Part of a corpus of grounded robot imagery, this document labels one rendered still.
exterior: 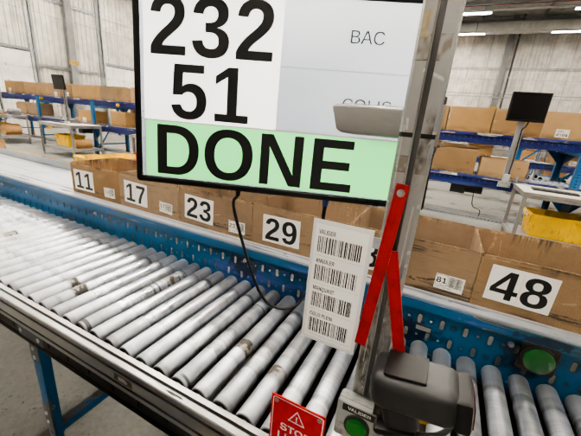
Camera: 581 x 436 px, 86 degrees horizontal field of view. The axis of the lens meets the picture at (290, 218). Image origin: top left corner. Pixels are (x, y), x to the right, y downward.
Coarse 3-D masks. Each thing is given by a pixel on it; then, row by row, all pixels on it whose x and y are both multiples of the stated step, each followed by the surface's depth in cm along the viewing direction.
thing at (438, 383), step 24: (384, 360) 42; (408, 360) 41; (384, 384) 39; (408, 384) 38; (432, 384) 37; (456, 384) 37; (384, 408) 41; (408, 408) 38; (432, 408) 36; (456, 408) 35; (384, 432) 41; (408, 432) 40; (456, 432) 36
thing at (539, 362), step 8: (528, 352) 84; (536, 352) 83; (544, 352) 82; (528, 360) 84; (536, 360) 83; (544, 360) 82; (552, 360) 82; (528, 368) 85; (536, 368) 84; (544, 368) 83; (552, 368) 82
